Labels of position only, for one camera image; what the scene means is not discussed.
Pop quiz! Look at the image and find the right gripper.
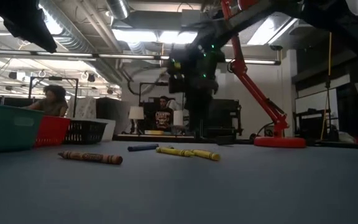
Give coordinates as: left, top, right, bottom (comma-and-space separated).
167, 40, 227, 138

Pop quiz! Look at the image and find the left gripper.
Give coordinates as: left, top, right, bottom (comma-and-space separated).
0, 0, 58, 54

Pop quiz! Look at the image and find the blue crayon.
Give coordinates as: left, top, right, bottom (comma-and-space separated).
127, 143, 160, 152

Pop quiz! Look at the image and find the brown crayon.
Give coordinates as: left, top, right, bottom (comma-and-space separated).
57, 150, 124, 166

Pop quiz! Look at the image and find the white table lamp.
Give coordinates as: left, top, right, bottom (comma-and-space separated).
128, 106, 145, 135
173, 110, 185, 135

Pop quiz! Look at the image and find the black equipment rack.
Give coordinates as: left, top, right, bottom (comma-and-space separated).
211, 98, 242, 139

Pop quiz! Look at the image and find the person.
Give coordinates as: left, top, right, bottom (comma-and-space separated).
152, 95, 176, 132
23, 84, 70, 118

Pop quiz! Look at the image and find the yellow crayon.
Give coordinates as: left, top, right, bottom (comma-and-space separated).
191, 149, 221, 162
155, 146, 196, 158

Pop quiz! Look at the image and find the white patterned cover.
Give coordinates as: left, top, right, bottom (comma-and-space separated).
67, 95, 98, 121

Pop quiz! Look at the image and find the red desk lamp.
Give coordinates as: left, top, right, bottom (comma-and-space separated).
221, 0, 307, 149

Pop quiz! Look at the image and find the red plastic basket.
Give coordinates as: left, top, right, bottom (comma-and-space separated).
34, 114, 71, 148

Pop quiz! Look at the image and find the teal plastic bin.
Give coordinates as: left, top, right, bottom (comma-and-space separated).
0, 103, 45, 154

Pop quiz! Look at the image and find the black plastic basket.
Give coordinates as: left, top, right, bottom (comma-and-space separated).
63, 119, 108, 146

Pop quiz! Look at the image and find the silver corrugated duct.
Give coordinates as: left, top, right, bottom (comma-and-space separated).
38, 0, 124, 86

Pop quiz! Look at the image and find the black rig frame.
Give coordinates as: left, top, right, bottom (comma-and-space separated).
28, 76, 80, 118
138, 82, 186, 136

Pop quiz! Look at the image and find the black lamp power cable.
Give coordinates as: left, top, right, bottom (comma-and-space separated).
250, 122, 275, 141

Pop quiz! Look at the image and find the silver ventilation duct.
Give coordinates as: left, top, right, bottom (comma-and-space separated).
104, 0, 131, 21

